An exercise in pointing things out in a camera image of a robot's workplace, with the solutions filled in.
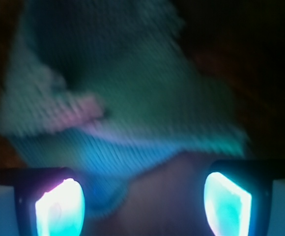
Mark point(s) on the teal blue cloth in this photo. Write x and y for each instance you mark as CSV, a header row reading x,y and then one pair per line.
x,y
102,87

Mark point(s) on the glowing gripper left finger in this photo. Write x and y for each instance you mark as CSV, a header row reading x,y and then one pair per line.
x,y
40,202

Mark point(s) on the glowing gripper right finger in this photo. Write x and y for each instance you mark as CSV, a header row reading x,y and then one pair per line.
x,y
245,198

